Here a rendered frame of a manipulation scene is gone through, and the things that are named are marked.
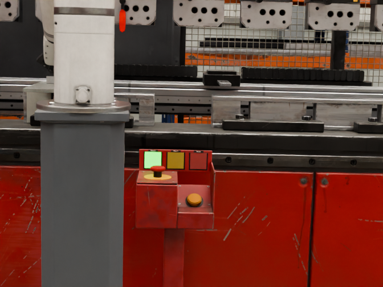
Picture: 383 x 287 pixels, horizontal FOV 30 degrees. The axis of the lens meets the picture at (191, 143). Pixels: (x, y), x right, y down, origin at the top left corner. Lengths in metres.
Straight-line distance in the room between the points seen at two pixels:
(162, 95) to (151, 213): 0.68
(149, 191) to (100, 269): 0.41
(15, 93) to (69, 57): 1.06
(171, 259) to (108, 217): 0.52
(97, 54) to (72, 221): 0.33
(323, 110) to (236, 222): 0.43
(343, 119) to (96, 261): 1.04
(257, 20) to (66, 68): 0.86
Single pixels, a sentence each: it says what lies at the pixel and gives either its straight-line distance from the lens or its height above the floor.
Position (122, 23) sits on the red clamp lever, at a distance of 2.09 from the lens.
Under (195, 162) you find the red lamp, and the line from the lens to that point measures 1.95.
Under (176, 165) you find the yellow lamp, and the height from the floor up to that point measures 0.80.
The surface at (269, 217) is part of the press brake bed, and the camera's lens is 2.11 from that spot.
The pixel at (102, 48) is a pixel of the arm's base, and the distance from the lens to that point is 1.42.
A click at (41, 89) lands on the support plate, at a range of 1.92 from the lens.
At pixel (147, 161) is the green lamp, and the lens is 1.95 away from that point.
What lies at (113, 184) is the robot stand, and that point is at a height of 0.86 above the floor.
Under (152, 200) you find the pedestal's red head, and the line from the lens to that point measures 1.82.
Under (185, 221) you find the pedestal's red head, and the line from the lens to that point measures 1.83.
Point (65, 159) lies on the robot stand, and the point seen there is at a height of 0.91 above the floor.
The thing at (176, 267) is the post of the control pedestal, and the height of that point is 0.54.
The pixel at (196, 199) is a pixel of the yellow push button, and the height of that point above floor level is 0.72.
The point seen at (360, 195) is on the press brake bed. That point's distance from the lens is 2.14.
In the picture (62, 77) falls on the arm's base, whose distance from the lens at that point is 1.42.
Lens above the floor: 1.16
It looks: 9 degrees down
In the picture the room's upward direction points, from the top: 2 degrees clockwise
